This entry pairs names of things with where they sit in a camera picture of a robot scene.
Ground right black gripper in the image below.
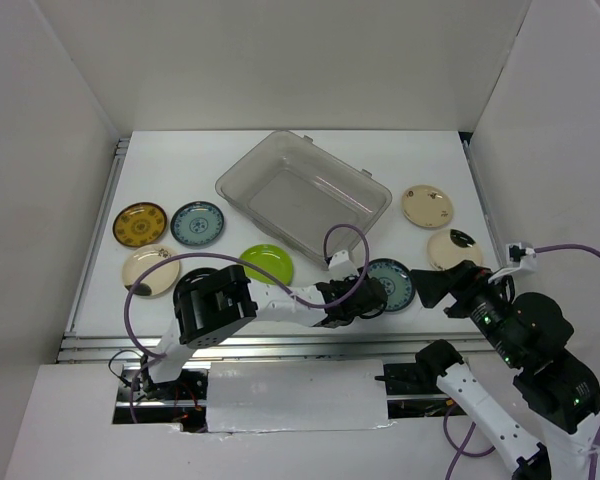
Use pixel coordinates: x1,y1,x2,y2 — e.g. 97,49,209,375
406,254,524,364

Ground blue patterned plate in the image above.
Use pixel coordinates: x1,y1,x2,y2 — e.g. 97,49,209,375
368,258,415,313
170,201,225,247

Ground cream plate black brushstroke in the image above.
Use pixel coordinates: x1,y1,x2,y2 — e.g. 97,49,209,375
426,229,484,270
121,244,182,300

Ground cream plate small flowers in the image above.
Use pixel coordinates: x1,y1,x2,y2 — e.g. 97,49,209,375
401,184,454,229

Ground lime green plate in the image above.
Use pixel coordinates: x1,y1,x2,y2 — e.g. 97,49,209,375
240,244,294,286

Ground yellow patterned plate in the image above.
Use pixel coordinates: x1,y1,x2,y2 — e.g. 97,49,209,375
112,202,168,249

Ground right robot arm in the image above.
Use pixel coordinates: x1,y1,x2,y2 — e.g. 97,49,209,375
411,261,600,479

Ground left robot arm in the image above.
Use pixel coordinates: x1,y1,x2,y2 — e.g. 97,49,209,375
138,265,388,399

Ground clear plastic bin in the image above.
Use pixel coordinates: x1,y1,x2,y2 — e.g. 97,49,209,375
215,131,392,269

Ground white cover panel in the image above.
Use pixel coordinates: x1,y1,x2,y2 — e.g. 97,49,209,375
206,360,390,433

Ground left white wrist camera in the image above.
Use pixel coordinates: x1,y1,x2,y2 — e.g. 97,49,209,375
328,250,359,281

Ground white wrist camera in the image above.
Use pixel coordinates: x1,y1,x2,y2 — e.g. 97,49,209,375
489,242,538,284
328,250,359,281

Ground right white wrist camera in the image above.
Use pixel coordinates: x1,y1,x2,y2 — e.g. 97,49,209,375
489,242,538,284

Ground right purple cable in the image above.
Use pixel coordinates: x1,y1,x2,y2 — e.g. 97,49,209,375
442,242,600,480

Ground purple cable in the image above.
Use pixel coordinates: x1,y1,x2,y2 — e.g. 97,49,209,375
442,242,600,480
124,222,371,426

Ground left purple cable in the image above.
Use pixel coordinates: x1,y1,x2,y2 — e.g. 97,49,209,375
124,222,371,426

